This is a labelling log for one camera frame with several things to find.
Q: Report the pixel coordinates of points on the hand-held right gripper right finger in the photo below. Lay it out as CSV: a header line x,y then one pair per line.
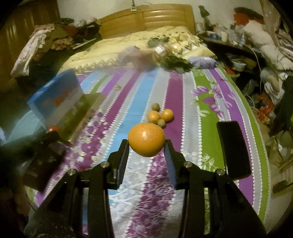
x,y
169,158

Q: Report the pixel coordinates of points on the cream zigzag-trim quilt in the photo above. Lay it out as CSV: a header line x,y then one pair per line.
x,y
109,50

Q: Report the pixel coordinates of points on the cluttered nightstand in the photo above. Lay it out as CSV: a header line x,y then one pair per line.
x,y
224,36

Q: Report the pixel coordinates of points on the blue cardboard box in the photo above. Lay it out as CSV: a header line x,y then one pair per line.
x,y
57,98

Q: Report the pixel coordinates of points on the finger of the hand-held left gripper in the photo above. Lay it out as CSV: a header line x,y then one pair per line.
x,y
48,138

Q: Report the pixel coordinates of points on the heap of clothes and bags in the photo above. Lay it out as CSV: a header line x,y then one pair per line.
x,y
274,91

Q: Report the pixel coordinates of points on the wooden wardrobe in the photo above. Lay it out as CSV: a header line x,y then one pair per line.
x,y
13,34

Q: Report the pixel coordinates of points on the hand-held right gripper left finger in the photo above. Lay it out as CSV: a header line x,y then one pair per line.
x,y
124,155

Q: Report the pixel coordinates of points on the single brown longan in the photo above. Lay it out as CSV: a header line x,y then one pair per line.
x,y
161,123
155,106

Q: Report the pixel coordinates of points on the striped floral bedsheet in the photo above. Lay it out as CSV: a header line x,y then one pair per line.
x,y
183,96

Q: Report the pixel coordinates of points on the green leafy branch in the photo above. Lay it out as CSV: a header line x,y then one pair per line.
x,y
176,63
158,41

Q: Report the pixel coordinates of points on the black smartphone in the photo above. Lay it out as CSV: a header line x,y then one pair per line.
x,y
233,148

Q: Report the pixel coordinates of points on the single red cherry tomato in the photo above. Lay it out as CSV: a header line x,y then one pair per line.
x,y
53,129

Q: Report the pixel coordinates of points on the wooden bed headboard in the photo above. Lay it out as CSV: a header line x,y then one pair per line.
x,y
160,20

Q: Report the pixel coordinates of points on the purple plastic packet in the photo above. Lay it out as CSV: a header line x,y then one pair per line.
x,y
201,61

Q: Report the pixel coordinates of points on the single orange tangerine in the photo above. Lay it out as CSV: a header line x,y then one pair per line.
x,y
153,117
167,115
146,139

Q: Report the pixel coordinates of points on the dark desk lamp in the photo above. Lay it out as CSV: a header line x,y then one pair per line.
x,y
203,11

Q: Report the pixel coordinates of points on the white wall socket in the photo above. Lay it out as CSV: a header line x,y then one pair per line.
x,y
133,9

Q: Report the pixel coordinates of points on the pile of clothes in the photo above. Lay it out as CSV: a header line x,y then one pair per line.
x,y
45,41

